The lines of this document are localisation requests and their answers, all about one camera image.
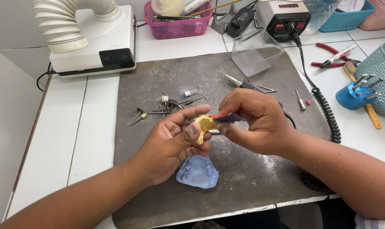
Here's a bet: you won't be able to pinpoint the person's left hand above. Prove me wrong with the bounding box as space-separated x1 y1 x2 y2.
133 104 213 187

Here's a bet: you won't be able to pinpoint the person's right hand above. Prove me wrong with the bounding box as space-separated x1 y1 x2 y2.
214 88 296 156

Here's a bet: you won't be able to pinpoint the dark blue articulating paper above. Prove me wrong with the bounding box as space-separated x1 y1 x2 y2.
210 113 246 123

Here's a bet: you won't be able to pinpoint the yellow dental cast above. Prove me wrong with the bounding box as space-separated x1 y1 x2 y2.
194 115 217 145

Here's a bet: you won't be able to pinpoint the blue dental cast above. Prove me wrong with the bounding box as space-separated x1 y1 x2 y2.
176 155 219 189

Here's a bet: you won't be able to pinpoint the pile of dental burs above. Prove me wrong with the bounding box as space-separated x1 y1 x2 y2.
128 91 209 127

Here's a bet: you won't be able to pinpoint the micromotor handpiece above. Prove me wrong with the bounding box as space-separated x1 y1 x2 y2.
221 72 283 109

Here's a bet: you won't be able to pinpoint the silver mandrel bur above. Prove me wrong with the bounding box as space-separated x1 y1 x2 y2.
295 89 307 111

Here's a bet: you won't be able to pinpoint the grey work mat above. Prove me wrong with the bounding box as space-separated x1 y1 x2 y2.
112 52 334 229

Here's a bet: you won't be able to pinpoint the clear plastic container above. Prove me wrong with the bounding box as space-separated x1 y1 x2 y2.
231 29 285 78

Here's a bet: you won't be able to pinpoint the blue bur holder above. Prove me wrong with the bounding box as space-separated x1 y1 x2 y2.
336 73 385 110

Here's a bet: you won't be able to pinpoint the black white marker pen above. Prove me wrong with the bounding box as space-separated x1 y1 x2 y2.
319 44 358 69

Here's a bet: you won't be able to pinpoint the black power adapter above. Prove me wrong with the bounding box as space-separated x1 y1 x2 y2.
226 7 255 38

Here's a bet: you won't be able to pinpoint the micromotor control box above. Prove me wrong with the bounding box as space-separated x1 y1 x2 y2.
255 0 311 41

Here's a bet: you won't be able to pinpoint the grey handpiece stand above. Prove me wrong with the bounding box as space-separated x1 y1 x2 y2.
210 4 239 35

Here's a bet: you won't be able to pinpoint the white dust extractor unit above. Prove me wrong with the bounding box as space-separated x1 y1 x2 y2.
49 4 137 79

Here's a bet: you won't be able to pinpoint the pink plastic basket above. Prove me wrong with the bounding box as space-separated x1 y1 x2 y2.
144 0 213 40

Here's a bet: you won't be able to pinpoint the clear plastic bag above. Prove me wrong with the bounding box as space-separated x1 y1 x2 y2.
301 0 342 36

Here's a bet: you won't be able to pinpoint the teal woven basket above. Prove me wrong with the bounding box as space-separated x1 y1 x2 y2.
354 39 385 117

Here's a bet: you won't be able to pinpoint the blue plastic basket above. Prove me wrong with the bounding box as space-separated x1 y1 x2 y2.
318 0 376 33

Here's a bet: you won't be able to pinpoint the pink woven basket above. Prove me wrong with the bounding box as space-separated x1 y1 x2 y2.
358 0 385 31

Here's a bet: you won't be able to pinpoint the black coiled cable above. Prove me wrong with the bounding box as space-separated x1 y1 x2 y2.
284 22 342 192

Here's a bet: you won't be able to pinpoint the red handled pliers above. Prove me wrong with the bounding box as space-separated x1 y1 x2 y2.
311 42 361 69

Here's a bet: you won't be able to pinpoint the wooden handled brush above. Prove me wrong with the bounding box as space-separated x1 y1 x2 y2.
344 61 382 130

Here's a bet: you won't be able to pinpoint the black power cord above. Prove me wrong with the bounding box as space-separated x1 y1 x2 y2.
36 62 57 92

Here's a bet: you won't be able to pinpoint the white corrugated suction hose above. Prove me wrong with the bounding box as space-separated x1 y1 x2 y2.
31 0 120 54

